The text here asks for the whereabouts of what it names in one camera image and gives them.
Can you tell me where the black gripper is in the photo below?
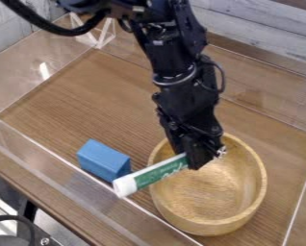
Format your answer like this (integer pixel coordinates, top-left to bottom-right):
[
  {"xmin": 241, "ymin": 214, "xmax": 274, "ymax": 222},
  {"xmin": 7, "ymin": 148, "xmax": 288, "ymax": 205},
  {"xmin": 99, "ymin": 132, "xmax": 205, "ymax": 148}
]
[{"xmin": 153, "ymin": 56, "xmax": 226, "ymax": 170}]

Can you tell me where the green Expo marker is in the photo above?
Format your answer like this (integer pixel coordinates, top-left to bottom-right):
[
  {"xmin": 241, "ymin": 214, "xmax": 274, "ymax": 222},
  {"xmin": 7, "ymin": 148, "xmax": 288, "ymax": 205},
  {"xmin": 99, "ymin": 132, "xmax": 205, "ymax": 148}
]
[{"xmin": 113, "ymin": 154, "xmax": 187, "ymax": 198}]

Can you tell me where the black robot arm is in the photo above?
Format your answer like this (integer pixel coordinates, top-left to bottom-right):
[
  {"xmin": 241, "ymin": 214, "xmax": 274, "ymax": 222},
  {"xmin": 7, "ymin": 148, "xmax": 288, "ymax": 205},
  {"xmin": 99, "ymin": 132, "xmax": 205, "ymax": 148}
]
[{"xmin": 58, "ymin": 0, "xmax": 225, "ymax": 170}]

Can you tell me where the brown wooden bowl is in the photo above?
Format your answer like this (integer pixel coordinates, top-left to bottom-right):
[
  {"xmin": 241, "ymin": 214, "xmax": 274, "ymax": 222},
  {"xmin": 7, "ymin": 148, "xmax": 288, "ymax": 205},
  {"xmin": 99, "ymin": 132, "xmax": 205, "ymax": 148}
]
[{"xmin": 150, "ymin": 134, "xmax": 268, "ymax": 236}]

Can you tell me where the blue rectangular block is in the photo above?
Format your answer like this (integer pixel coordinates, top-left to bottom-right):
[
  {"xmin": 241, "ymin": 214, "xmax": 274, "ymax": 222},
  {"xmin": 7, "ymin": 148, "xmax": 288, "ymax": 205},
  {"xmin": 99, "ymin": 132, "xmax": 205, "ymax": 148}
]
[{"xmin": 78, "ymin": 138, "xmax": 131, "ymax": 183}]

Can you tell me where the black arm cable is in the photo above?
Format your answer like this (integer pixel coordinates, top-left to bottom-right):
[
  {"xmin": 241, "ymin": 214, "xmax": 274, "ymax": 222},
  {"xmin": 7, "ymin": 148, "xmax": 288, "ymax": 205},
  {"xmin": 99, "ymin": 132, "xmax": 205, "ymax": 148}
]
[{"xmin": 0, "ymin": 0, "xmax": 113, "ymax": 37}]

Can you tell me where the black table leg bracket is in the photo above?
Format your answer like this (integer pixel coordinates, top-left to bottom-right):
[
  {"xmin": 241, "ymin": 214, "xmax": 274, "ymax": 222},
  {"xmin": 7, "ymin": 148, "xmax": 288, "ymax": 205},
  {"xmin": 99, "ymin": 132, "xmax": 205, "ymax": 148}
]
[{"xmin": 18, "ymin": 200, "xmax": 62, "ymax": 246}]

